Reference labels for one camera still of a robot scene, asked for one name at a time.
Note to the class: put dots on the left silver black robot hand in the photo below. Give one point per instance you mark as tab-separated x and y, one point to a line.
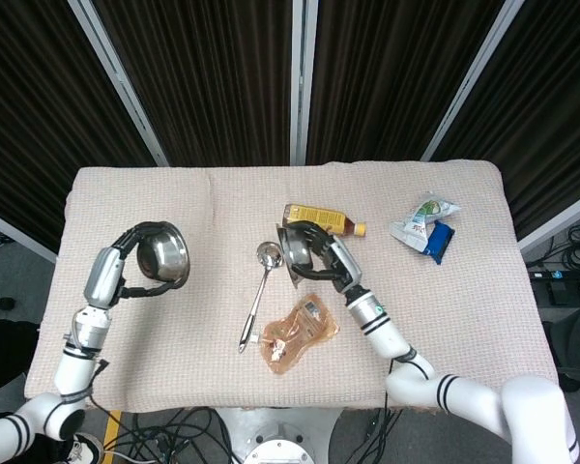
104	278

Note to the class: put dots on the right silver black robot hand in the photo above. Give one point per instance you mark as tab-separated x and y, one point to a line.
345	263

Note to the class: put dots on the stainless steel bowl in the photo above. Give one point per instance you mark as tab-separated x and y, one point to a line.
297	249
166	253

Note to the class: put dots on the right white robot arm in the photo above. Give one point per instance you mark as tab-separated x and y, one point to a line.
386	333

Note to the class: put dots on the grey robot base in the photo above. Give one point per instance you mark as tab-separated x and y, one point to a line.
280	435

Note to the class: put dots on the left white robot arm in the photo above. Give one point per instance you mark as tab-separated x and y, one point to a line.
75	372

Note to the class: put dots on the beige cloth-covered table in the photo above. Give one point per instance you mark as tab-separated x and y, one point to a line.
183	348

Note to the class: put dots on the yellow label tea bottle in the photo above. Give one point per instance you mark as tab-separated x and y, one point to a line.
333	220

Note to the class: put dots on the stainless steel ladle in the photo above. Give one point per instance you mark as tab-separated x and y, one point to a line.
269	255

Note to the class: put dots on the brown sauce pouch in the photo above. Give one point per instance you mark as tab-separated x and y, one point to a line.
297	331

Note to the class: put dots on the blue snack packet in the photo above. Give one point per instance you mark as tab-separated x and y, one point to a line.
440	241

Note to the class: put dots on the white green snack bag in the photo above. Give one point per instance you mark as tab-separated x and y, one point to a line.
427	210

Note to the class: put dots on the black pleated curtain panel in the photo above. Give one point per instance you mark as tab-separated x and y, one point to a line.
551	111
212	82
38	121
386	82

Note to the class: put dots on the black white sneaker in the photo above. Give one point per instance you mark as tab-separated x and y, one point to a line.
84	449

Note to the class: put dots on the black power strip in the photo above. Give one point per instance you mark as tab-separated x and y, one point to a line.
570	274

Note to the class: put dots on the aluminium partition post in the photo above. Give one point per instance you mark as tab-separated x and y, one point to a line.
471	82
560	220
116	77
19	234
302	82

